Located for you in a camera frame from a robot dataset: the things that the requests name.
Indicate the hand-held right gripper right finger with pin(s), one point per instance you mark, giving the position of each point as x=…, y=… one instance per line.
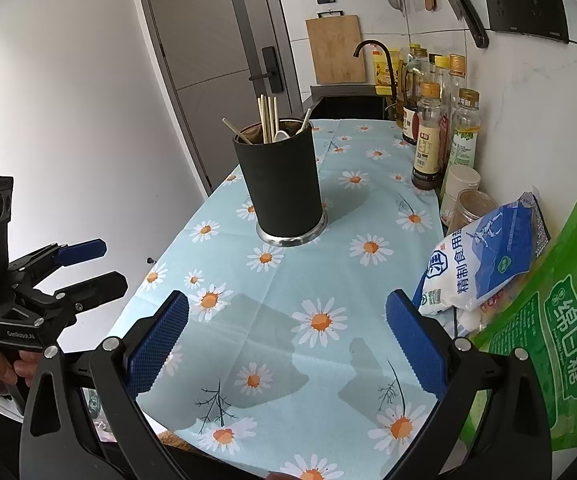
x=416, y=342

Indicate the small yellow spoon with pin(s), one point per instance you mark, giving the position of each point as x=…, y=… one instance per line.
x=306, y=120

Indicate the clear bottle gold cap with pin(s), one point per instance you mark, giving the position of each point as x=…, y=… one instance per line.
x=418, y=67

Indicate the gold cap bottle red label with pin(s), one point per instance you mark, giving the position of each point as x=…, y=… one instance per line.
x=456, y=75

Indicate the black utensil holder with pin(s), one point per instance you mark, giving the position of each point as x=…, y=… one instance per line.
x=278, y=185

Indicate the kitchen cleaver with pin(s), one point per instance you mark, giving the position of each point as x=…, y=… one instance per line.
x=468, y=10

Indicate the green label bottle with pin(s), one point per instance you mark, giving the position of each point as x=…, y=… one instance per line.
x=463, y=140

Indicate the dark curved faucet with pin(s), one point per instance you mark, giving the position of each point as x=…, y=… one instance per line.
x=393, y=80

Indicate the grey door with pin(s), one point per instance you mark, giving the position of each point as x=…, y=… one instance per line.
x=208, y=35

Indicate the white cap seasoning jar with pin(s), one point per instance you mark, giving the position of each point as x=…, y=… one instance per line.
x=461, y=180

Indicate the group of wooden chopsticks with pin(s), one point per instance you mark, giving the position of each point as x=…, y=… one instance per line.
x=267, y=120

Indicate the brown spice jar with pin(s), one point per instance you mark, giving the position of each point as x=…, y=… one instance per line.
x=473, y=210

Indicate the dark kitchen sink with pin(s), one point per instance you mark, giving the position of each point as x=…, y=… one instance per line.
x=348, y=105

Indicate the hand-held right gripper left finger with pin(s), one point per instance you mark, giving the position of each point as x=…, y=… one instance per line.
x=161, y=342

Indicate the daisy print tablecloth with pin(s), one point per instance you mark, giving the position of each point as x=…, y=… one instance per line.
x=318, y=270

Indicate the white ceramic spoon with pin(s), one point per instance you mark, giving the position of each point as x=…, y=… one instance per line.
x=282, y=135

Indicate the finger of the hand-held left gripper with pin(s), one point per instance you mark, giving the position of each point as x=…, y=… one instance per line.
x=83, y=251
x=103, y=285

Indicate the wooden cutting board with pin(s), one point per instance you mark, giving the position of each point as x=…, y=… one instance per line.
x=336, y=50

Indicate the dark sauce bottle red label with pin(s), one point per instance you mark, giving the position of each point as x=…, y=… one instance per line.
x=409, y=127

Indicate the yellow oil jug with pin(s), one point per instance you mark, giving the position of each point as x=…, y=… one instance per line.
x=382, y=72

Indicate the soy sauce bottle orange label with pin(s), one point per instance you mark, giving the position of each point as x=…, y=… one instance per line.
x=427, y=145

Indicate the black wall socket panel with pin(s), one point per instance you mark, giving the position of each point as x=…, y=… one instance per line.
x=523, y=0

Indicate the green sugar bag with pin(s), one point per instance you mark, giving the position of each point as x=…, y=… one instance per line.
x=558, y=335

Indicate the white blue salt bag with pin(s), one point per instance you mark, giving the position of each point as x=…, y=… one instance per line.
x=483, y=255

